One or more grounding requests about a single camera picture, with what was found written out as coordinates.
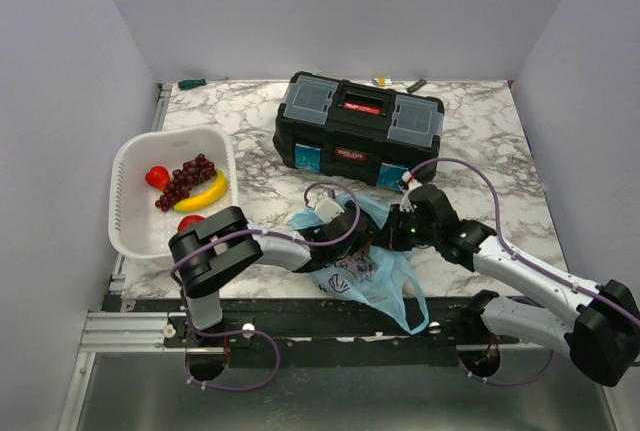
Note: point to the dark red fake grapes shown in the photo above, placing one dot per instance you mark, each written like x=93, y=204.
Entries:
x=183, y=180

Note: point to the black plastic toolbox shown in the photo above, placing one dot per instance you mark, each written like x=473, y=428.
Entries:
x=340, y=128

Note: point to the yellow fake banana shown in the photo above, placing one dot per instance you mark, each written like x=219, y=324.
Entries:
x=214, y=193

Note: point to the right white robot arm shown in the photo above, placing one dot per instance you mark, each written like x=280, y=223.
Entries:
x=595, y=325

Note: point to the light blue plastic bag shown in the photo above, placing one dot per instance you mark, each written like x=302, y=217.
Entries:
x=376, y=277

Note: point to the red fake fruit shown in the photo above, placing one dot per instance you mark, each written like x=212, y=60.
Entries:
x=189, y=221

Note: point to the red fake pear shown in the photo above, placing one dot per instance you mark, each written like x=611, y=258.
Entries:
x=157, y=177

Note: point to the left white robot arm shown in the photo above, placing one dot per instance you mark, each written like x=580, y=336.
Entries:
x=211, y=253

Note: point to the green handled screwdriver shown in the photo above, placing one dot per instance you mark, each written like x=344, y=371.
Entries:
x=190, y=84

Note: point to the small black clip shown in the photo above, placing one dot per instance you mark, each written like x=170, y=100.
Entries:
x=416, y=86

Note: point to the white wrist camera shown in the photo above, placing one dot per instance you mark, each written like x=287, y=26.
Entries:
x=407, y=184
x=327, y=209

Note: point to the aluminium frame profile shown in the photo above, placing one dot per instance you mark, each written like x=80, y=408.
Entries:
x=106, y=332

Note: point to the yellow white small connector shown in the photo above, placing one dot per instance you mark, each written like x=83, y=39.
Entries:
x=383, y=81

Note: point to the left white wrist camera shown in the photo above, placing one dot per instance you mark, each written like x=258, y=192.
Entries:
x=327, y=209

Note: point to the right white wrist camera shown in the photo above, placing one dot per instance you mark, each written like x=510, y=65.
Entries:
x=407, y=184

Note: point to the white plastic basket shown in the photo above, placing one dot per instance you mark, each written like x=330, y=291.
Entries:
x=136, y=228

